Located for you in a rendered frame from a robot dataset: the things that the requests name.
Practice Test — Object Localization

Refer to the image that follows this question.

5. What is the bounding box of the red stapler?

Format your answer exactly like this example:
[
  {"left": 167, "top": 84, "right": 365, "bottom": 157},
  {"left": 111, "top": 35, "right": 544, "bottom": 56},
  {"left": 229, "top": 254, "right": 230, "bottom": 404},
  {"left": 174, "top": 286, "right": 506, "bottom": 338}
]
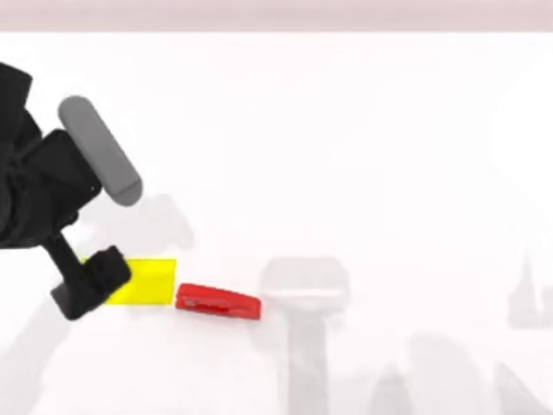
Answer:
[{"left": 174, "top": 282, "right": 263, "bottom": 322}]

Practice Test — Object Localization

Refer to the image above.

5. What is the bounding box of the yellow rectangular block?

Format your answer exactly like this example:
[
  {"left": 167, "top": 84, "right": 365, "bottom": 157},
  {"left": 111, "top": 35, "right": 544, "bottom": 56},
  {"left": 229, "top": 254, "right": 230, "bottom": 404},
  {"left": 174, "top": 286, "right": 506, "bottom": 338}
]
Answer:
[{"left": 79, "top": 258, "right": 178, "bottom": 306}]

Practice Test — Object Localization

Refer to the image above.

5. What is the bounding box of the grey capsule wrist camera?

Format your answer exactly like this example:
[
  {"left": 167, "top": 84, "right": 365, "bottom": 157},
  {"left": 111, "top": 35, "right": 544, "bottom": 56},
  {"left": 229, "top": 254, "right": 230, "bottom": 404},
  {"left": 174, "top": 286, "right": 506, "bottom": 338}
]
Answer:
[{"left": 57, "top": 95, "right": 143, "bottom": 208}]

